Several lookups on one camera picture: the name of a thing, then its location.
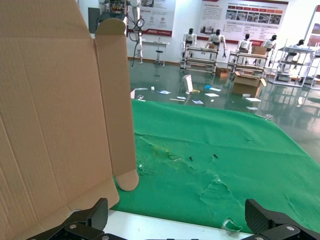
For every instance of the green table cloth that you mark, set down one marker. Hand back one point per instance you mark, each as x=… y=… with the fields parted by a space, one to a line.
x=225 y=150

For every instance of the closed cardboard carton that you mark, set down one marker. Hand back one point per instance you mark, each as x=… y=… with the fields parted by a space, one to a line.
x=258 y=50

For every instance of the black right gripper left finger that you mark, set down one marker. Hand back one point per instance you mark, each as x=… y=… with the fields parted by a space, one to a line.
x=95 y=212

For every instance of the small white table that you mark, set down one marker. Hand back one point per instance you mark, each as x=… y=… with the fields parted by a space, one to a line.
x=155 y=43

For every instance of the small cardboard carton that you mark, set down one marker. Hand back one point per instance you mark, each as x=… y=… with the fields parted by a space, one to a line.
x=221 y=72

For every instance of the white angled panel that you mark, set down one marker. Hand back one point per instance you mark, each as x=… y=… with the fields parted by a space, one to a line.
x=132 y=93

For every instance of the white red banner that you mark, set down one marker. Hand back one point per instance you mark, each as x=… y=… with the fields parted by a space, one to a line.
x=315 y=32

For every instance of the blue white paper sheet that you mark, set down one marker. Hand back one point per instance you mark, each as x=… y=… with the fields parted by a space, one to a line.
x=163 y=92
x=197 y=101

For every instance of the light blue sheet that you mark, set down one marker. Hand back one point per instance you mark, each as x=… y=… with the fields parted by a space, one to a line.
x=215 y=89

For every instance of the white metal shelf rack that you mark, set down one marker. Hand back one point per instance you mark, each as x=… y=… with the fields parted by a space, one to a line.
x=295 y=49

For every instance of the large open cardboard carton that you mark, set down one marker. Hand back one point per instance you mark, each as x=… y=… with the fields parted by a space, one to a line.
x=245 y=87

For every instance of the white upright foam block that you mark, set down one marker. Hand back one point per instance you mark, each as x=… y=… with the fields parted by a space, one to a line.
x=188 y=83

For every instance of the machine with exposed wiring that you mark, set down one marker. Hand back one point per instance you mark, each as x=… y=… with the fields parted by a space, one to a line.
x=112 y=7

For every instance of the black round stool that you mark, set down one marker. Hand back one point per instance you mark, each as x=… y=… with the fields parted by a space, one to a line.
x=159 y=51

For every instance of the white poster red footer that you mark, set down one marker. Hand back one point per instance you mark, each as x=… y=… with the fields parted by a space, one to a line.
x=160 y=15

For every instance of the white foam slab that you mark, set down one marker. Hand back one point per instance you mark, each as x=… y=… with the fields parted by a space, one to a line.
x=253 y=99
x=212 y=95

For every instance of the metal frame workbench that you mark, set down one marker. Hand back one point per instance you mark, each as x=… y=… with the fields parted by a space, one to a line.
x=202 y=49
x=247 y=54

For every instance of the large white red info poster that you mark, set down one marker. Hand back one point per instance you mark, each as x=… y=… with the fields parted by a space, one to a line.
x=250 y=25

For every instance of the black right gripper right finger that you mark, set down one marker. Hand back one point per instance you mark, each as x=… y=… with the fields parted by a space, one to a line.
x=257 y=217

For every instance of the brown cardboard box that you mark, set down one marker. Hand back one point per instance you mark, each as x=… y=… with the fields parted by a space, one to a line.
x=50 y=100

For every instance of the white robot arm on stand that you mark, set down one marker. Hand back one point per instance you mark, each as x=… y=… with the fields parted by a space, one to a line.
x=136 y=15

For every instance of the white humanoid robot black head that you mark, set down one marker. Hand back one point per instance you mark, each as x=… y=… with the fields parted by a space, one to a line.
x=245 y=45
x=191 y=37
x=269 y=43
x=217 y=38
x=298 y=45

